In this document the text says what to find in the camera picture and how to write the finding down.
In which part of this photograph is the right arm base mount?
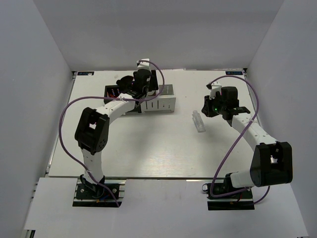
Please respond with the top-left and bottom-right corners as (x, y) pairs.
(202, 179), (255, 211)

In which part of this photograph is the clear plastic bottle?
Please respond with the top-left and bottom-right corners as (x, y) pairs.
(192, 110), (206, 133)

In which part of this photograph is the black organizer box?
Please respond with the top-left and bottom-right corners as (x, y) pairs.
(104, 85), (143, 115)

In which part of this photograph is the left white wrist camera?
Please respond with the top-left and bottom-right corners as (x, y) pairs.
(136, 59), (151, 71)

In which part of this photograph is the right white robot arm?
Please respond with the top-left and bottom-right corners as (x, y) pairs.
(202, 84), (293, 198)

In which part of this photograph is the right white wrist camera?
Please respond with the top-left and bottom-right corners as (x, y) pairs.
(206, 81), (222, 100)

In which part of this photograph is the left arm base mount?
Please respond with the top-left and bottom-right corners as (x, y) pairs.
(72, 175), (125, 208)

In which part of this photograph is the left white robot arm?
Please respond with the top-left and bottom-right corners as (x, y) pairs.
(75, 69), (154, 198)

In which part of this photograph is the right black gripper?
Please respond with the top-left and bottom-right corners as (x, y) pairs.
(202, 93), (226, 118)

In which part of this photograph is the white organizer box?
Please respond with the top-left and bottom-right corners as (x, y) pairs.
(141, 84), (176, 113)

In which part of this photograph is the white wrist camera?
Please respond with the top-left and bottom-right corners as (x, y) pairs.
(136, 59), (151, 71)
(206, 81), (222, 100)

